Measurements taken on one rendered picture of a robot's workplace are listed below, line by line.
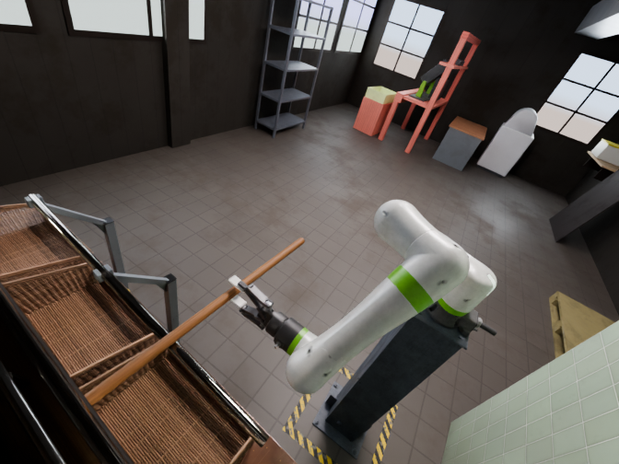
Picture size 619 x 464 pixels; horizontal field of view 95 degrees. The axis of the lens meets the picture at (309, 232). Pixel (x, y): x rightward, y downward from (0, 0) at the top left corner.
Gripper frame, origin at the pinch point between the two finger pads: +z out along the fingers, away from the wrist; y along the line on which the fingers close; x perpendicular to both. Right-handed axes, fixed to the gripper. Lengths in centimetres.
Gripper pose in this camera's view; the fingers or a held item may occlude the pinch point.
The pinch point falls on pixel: (236, 290)
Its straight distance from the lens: 100.9
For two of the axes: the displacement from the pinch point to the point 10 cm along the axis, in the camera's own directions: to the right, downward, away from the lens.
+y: -2.5, 7.5, 6.1
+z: -7.9, -5.2, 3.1
